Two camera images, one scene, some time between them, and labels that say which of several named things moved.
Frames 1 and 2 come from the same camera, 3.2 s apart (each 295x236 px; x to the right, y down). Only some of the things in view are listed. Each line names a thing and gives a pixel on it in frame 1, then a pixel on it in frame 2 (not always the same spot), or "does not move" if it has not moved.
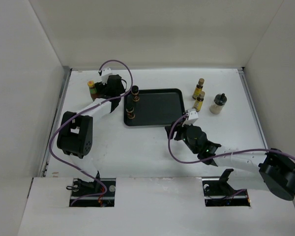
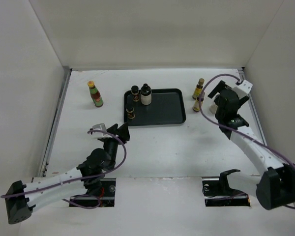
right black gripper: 177,136 to 217,89
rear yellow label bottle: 198,88 does not move
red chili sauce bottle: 93,89 does not move
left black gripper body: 101,88 to 110,145
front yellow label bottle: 198,103 does not move
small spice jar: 135,93 does not move
